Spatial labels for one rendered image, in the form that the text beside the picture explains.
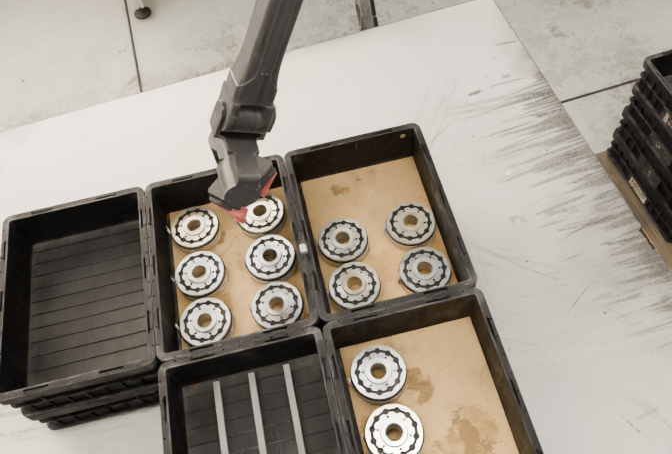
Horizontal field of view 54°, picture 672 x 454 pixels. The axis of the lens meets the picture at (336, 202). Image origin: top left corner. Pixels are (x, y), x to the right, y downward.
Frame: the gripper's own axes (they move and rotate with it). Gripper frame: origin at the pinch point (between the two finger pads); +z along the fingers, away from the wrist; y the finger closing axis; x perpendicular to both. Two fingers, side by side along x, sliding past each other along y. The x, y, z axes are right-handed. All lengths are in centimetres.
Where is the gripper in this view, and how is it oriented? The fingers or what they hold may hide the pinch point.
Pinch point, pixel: (250, 206)
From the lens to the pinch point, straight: 117.9
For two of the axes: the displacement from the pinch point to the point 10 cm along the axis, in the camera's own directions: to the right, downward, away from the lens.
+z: 0.8, 5.5, 8.3
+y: 5.3, -7.3, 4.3
